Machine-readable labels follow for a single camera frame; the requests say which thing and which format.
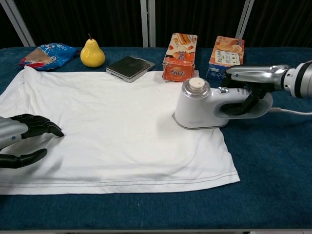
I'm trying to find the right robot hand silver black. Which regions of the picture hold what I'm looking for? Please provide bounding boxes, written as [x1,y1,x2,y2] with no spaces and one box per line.
[218,63,297,116]

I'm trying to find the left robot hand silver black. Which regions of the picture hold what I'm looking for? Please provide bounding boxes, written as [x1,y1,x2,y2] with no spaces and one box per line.
[0,114,65,170]

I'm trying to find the white handheld scanner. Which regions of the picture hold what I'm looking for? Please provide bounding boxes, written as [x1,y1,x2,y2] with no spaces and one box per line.
[172,78,273,130]

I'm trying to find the white cloth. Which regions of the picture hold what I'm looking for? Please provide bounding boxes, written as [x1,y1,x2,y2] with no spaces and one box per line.
[0,65,241,195]

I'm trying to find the blue orange cookie box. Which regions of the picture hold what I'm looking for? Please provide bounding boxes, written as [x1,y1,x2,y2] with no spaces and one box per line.
[206,36,245,80]

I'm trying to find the black pleated curtain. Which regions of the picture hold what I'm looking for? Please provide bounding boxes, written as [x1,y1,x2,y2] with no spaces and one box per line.
[243,0,312,48]
[9,0,144,48]
[0,4,25,48]
[155,0,244,48]

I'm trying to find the orange wafer roll box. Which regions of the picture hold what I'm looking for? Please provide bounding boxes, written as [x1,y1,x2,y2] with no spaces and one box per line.
[161,33,199,83]

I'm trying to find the blue snack bag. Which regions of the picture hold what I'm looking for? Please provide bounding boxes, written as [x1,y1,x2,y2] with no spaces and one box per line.
[16,43,80,72]

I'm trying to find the dark blue table cloth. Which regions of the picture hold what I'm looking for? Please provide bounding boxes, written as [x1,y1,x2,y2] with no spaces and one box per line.
[0,46,312,226]

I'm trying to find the yellow lemon toy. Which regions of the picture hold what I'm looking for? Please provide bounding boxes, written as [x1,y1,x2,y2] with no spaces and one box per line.
[80,33,106,68]

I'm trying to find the silver kitchen scale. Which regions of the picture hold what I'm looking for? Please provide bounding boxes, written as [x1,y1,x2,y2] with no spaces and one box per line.
[106,55,156,83]

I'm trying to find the thin white cable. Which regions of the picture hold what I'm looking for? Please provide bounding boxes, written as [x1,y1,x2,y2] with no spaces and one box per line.
[268,106,312,117]

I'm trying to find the grey aluminium frame post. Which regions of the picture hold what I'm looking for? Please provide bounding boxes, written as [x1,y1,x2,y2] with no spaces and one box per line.
[0,0,36,47]
[139,0,156,48]
[234,0,255,40]

